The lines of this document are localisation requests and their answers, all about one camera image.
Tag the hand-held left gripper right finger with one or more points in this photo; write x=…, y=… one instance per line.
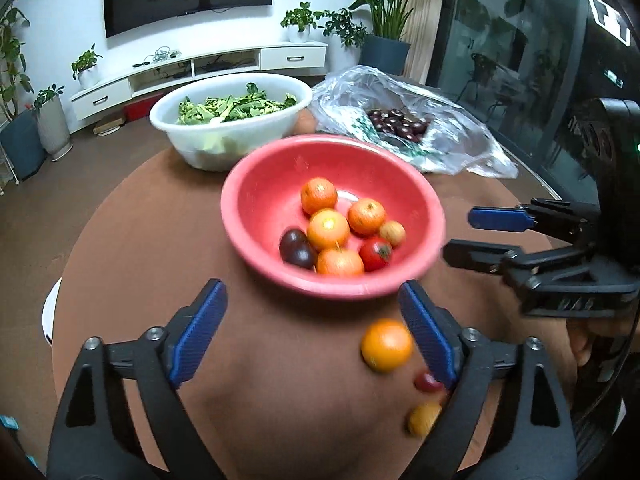
x=430, y=335

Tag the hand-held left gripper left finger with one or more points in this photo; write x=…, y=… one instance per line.
x=197, y=335

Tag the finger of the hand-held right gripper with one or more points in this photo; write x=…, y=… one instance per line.
x=495, y=218
x=475, y=255

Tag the orange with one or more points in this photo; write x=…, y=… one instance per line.
x=328, y=229
x=318, y=195
x=366, y=216
x=386, y=345
x=340, y=262

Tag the small red cherry tomato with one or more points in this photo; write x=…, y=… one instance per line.
x=426, y=381

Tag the brown lychee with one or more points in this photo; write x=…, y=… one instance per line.
x=424, y=419

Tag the small pale tomato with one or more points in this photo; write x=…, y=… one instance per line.
x=392, y=233

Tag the dark purple tomato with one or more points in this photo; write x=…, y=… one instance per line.
x=296, y=248

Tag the red plastic basin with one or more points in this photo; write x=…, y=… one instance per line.
x=260, y=200

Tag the person's right hand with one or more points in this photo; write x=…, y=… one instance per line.
x=582, y=347

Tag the clear plastic bag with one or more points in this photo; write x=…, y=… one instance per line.
x=465, y=145

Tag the pile of dark cherries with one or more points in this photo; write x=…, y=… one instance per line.
x=397, y=122

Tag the white round stool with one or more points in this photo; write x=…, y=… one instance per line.
x=50, y=310

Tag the glass sliding door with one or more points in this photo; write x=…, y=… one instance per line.
x=500, y=60

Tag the white plastic basin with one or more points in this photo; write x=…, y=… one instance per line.
x=180, y=135

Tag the large-leaf plant in blue pot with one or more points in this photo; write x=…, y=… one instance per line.
x=385, y=50

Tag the beige curtain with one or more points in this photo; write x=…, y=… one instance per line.
x=420, y=15

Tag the flat cardboard piece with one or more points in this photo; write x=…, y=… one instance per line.
x=107, y=124

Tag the green leafy vegetables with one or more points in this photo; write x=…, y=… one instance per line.
x=235, y=107

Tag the red box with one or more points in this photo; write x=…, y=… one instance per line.
x=137, y=109

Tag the bushy plant in tall pot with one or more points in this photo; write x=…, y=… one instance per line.
x=347, y=35

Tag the small plant in ribbed pot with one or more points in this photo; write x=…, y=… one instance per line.
x=52, y=125

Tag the white television cabinet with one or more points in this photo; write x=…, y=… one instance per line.
x=295, y=55

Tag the leafy tree in dark pot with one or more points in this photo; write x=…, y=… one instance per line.
x=15, y=145

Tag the small plant in white pot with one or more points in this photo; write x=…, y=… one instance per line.
x=87, y=72
x=300, y=25

